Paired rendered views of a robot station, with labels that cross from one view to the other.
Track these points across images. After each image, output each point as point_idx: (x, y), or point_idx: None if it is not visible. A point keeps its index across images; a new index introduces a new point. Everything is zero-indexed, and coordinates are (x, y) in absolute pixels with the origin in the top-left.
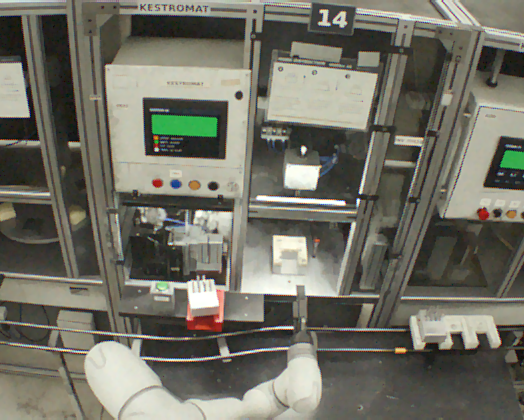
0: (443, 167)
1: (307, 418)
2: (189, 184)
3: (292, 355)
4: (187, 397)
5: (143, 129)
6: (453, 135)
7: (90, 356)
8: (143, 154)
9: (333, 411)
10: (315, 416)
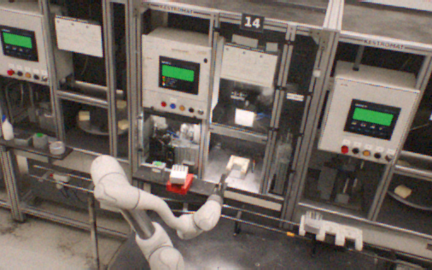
0: (317, 115)
1: (222, 261)
2: (179, 107)
3: (208, 199)
4: None
5: (158, 73)
6: (322, 96)
7: (96, 159)
8: (157, 86)
9: (240, 261)
10: (227, 261)
